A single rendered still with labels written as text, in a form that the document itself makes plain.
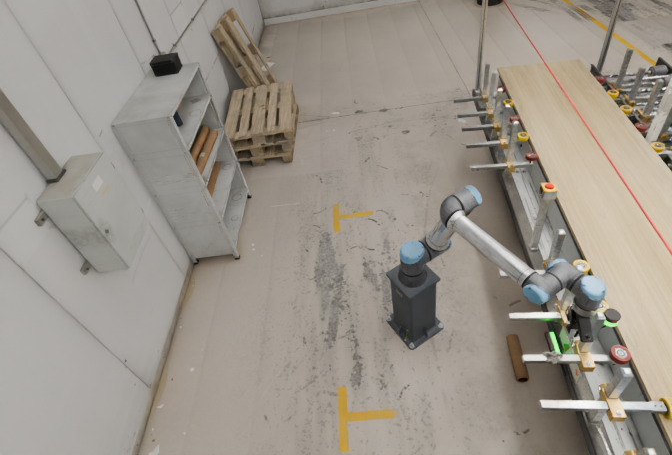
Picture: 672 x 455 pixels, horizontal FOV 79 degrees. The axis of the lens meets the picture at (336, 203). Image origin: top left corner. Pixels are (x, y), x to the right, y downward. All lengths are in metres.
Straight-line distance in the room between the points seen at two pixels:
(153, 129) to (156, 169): 0.36
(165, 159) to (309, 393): 1.99
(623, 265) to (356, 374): 1.79
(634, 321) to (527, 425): 0.99
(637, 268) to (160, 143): 3.07
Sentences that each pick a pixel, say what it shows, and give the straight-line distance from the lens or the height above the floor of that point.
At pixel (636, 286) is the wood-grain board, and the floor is 0.90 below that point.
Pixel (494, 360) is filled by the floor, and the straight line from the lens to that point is 3.21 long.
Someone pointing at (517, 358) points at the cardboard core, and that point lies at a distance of 3.16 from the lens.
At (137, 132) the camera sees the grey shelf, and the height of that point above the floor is 1.46.
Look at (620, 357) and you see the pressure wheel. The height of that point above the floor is 0.91.
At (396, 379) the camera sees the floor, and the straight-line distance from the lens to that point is 3.10.
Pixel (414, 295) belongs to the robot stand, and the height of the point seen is 0.60.
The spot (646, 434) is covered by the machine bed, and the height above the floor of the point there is 0.69.
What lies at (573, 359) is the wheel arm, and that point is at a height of 0.86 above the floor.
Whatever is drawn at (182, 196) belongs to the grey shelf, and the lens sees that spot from 3.55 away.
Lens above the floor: 2.84
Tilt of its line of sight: 42 degrees down
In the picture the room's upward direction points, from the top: 12 degrees counter-clockwise
